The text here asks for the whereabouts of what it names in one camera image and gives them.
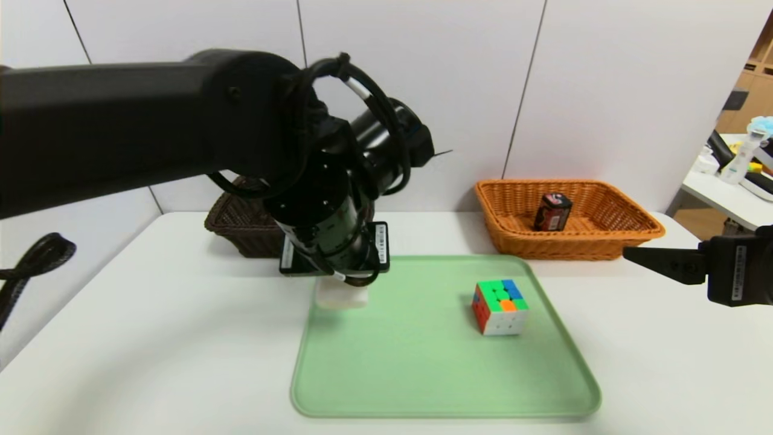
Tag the white flat tray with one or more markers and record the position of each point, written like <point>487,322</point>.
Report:
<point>758,184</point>

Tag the white side table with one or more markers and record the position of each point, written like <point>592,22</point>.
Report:
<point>724,196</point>

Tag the colourful puzzle cube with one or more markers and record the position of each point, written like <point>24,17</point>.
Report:
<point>501,308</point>

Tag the grey woven bin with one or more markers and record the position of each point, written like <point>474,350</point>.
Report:
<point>740,228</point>

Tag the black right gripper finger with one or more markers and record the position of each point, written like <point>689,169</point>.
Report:
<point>676,263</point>

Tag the black bag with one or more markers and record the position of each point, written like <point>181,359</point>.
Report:
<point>717,148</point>

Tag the white soap bar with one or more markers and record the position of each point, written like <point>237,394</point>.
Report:
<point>341,296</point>

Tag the blue fluffy sponge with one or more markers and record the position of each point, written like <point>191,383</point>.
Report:
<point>762,124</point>

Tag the dark brown wicker basket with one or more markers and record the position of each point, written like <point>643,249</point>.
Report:
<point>241,232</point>

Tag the black red snack box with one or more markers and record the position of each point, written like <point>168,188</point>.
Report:
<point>552,214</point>

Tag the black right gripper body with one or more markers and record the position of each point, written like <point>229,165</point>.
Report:
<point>738,272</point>

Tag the orange wicker basket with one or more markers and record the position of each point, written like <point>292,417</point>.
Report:
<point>561,248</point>

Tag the small white cup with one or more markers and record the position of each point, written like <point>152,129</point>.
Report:
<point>704,164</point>

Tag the wooden shelf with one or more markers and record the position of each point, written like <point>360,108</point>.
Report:
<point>758,90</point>

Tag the dark grey box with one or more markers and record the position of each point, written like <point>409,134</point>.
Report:
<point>734,101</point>

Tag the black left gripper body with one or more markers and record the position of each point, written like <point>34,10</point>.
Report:
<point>379,246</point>

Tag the clear plastic bottle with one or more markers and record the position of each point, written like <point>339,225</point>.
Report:
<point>741,158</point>

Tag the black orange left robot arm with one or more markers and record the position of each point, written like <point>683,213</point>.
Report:
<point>121,121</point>

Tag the green plastic tray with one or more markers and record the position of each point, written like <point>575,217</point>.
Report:
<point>423,374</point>

